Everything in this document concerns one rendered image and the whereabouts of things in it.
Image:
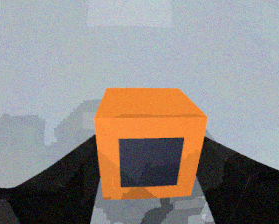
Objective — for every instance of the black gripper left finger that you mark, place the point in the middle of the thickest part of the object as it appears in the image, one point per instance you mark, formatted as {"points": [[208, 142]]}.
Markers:
{"points": [[62, 194]]}

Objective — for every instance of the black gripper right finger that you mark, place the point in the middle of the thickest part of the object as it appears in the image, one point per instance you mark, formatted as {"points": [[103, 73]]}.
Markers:
{"points": [[238, 190]]}

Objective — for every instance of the orange block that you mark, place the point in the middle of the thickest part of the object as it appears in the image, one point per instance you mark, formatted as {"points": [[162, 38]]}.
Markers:
{"points": [[149, 142]]}

